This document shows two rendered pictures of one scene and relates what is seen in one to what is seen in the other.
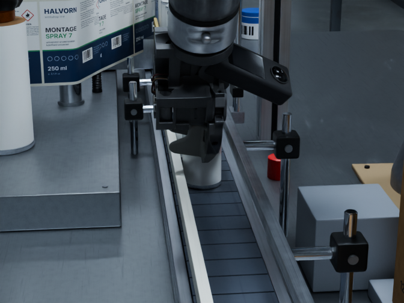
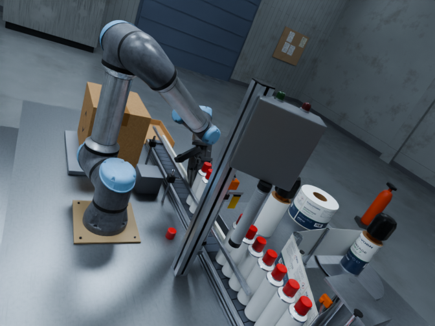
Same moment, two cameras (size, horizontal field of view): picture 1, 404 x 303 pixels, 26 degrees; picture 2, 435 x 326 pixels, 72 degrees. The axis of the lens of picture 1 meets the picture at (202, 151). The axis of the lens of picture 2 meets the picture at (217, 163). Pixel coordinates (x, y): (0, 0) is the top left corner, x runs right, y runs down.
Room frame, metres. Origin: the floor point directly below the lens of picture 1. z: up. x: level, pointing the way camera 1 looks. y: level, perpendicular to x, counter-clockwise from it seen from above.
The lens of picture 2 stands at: (2.03, -0.53, 1.60)
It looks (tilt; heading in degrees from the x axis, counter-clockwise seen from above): 24 degrees down; 149
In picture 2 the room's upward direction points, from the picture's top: 23 degrees clockwise
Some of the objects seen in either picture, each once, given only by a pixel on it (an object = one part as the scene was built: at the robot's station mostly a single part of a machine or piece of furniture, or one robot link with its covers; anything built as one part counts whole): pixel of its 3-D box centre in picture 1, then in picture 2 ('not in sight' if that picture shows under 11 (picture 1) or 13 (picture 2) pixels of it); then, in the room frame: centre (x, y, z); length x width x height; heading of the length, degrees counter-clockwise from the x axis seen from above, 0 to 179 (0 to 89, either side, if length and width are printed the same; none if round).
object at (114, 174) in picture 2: not in sight; (114, 182); (1.17, -0.35, 1.00); 0.13 x 0.12 x 0.14; 22
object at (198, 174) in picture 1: (201, 108); (199, 184); (1.08, 0.00, 0.98); 0.05 x 0.05 x 0.20
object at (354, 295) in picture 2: not in sight; (357, 297); (1.75, 0.16, 1.14); 0.14 x 0.11 x 0.01; 6
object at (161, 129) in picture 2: not in sight; (147, 130); (0.34, -0.08, 0.85); 0.30 x 0.26 x 0.04; 6
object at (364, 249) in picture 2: not in sight; (368, 244); (1.45, 0.64, 1.04); 0.09 x 0.09 x 0.29
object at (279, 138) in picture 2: not in sight; (274, 141); (1.45, -0.05, 1.38); 0.17 x 0.10 x 0.19; 61
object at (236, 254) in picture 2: not in sight; (239, 251); (1.45, 0.03, 0.98); 0.05 x 0.05 x 0.20
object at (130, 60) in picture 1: (140, 90); not in sight; (1.50, 0.11, 0.89); 0.06 x 0.03 x 0.12; 96
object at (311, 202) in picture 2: not in sight; (312, 207); (1.12, 0.64, 0.95); 0.20 x 0.20 x 0.14
